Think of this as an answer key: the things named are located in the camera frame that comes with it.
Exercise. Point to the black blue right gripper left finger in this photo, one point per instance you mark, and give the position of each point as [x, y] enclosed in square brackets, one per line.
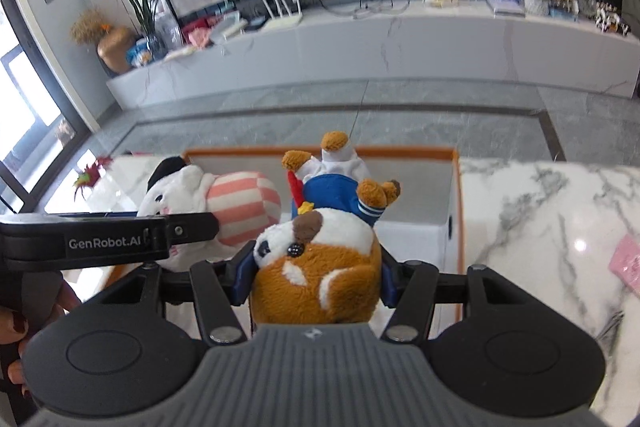
[218, 288]

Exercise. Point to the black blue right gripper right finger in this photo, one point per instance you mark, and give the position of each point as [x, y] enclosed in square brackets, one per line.
[408, 288]

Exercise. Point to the white plush with striped hat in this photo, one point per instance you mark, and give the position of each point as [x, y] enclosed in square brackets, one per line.
[244, 202]

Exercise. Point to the brown white plush dog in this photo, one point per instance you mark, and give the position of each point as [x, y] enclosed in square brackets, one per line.
[324, 265]

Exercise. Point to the large orange storage box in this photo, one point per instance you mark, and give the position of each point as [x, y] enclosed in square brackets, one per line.
[425, 224]

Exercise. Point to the red green feather toy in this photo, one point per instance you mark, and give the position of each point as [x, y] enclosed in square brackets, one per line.
[91, 175]

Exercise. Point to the gold round vase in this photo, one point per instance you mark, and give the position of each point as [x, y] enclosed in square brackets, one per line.
[113, 47]

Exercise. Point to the pink card packet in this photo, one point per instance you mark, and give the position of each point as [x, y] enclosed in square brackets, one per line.
[625, 263]

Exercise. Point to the green potted plant left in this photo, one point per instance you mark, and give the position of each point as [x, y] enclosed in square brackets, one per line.
[145, 11]

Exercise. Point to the white marble tv cabinet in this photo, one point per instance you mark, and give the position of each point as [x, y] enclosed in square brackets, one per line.
[468, 42]

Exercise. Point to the white wifi router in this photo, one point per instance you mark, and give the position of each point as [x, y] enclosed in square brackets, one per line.
[282, 15]

